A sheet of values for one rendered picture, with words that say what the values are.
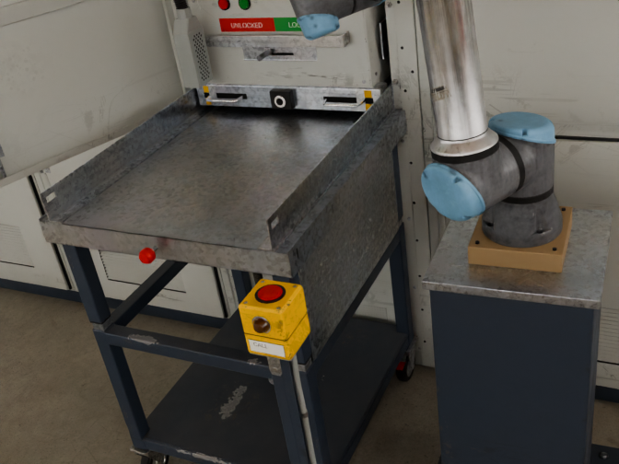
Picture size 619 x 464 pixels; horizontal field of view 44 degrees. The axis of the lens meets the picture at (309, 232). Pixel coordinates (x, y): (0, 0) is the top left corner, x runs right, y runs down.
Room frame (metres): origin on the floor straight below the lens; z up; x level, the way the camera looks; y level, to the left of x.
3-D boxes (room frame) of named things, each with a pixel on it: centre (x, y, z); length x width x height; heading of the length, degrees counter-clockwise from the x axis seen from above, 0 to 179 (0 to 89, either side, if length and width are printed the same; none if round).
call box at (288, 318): (1.00, 0.08, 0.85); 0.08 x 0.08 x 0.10; 61
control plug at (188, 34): (1.94, 0.22, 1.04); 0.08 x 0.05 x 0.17; 151
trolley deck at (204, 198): (1.65, 0.15, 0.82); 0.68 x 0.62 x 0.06; 151
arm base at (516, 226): (1.25, -0.41, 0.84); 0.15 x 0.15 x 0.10
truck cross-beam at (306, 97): (1.91, 0.00, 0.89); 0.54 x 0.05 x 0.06; 61
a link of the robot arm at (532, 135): (1.24, -0.40, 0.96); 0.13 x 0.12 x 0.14; 122
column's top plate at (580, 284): (1.25, -0.41, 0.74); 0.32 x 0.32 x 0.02; 63
